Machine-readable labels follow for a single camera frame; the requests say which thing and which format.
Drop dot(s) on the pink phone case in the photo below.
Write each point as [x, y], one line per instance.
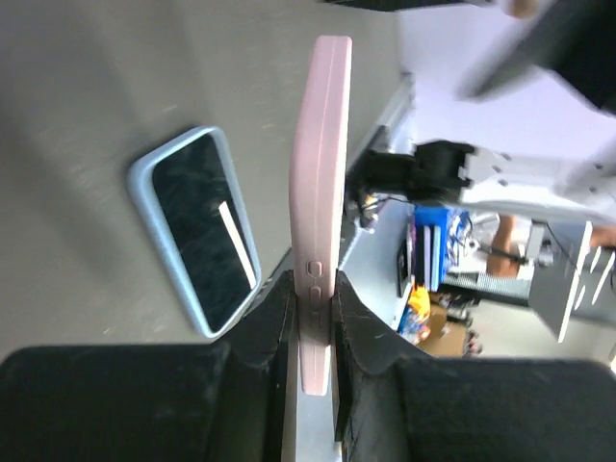
[316, 196]

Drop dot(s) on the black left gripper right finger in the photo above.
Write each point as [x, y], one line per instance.
[393, 402]

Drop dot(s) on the light blue phone case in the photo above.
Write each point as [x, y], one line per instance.
[138, 182]

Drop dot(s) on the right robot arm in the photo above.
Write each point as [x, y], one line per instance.
[458, 174]

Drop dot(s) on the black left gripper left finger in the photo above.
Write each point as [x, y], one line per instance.
[230, 400]

